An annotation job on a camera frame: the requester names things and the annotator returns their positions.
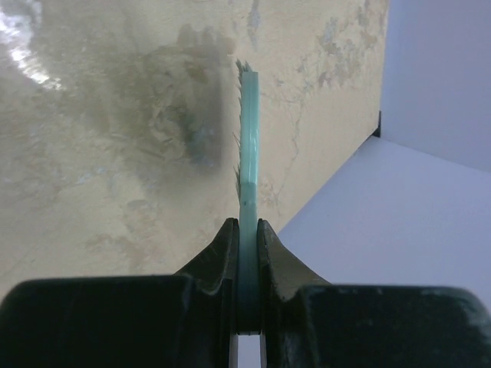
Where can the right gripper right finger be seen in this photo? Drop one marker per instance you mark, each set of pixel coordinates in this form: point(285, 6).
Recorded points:
point(309, 322)

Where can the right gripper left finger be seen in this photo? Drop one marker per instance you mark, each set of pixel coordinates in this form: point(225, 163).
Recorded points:
point(186, 319)

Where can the mint green hand brush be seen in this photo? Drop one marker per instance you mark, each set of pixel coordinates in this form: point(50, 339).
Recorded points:
point(248, 281)

